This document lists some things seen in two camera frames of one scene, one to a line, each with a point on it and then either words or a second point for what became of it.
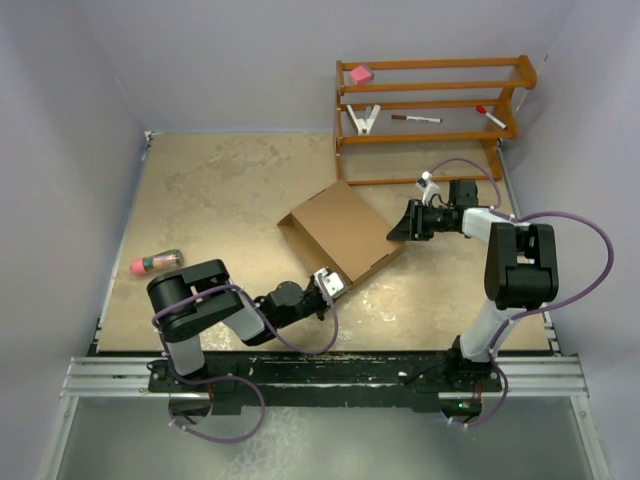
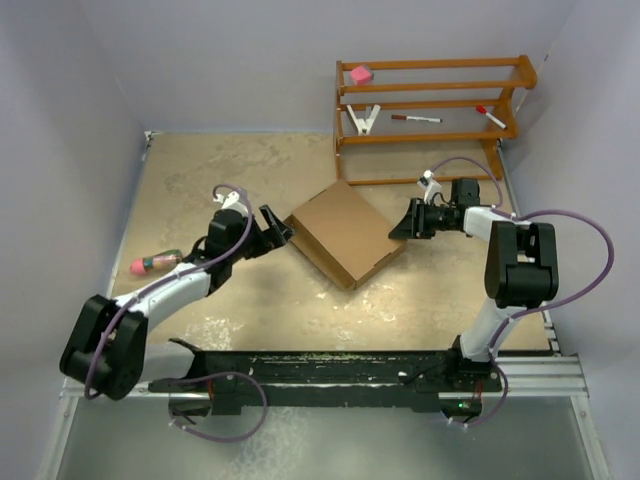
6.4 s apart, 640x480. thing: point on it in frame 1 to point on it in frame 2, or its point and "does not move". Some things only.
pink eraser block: (361, 74) does not move
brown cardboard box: (340, 231) does not move
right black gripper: (413, 226) does not move
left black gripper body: (311, 302) to (256, 243)
